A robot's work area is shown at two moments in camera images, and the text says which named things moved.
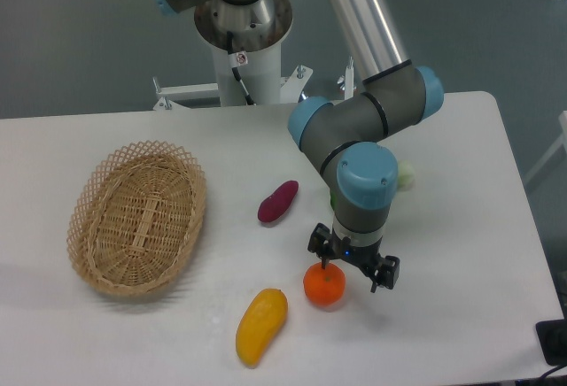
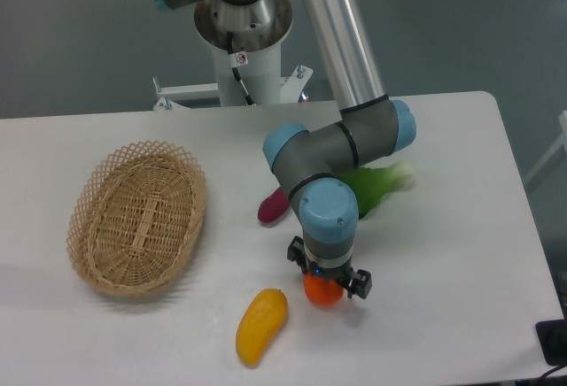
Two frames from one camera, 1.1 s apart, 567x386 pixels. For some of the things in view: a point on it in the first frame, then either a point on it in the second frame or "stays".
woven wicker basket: [135, 216] stays
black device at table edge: [552, 335] stays
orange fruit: [324, 287] stays
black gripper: [381, 270] → [354, 281]
